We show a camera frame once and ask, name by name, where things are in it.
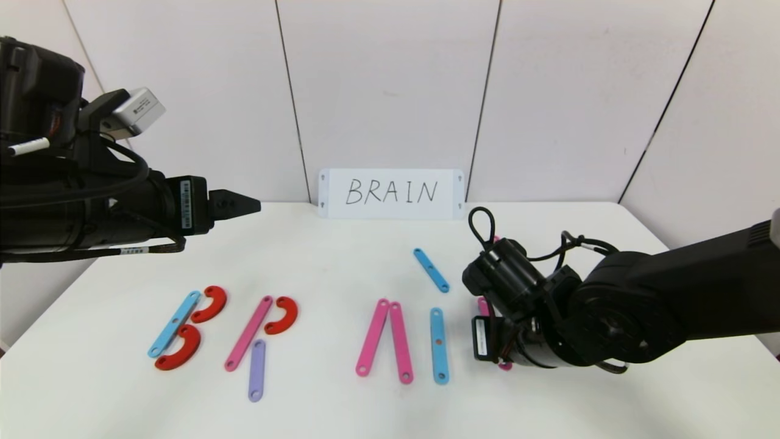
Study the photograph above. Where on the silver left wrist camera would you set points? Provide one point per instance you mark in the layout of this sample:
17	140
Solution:
137	110

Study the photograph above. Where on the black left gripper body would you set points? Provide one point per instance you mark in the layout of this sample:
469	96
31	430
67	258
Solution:
191	205

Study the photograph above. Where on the long blue bar orange dot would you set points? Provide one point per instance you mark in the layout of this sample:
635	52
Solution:
439	360

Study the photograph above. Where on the medium red arc piece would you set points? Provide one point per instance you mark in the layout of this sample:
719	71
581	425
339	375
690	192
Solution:
218	302

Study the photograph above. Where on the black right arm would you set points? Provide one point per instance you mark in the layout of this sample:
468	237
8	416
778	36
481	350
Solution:
658	299

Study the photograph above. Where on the black and orange left arm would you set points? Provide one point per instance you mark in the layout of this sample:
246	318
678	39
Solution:
55	189

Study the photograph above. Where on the short purple bar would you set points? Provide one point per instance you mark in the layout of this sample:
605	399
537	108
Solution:
257	372

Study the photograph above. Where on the long plain blue bar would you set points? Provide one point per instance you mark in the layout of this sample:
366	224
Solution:
173	324

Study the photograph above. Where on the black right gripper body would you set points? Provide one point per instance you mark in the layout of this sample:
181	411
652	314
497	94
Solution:
482	339

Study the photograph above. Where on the long pink bar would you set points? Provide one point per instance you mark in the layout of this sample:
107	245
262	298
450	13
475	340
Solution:
400	341
248	334
372	337
483	306

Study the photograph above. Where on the small red arc piece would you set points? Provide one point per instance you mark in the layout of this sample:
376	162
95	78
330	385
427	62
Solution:
289	314

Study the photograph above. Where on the white sign card reading BRAIN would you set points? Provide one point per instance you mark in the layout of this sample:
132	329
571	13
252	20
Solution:
365	209

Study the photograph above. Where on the large red arc piece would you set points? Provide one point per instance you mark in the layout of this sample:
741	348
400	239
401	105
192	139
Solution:
191	352

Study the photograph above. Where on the short blue bar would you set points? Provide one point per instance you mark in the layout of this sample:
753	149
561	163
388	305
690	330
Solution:
431	269

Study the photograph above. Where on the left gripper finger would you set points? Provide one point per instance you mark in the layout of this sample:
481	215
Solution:
234	204

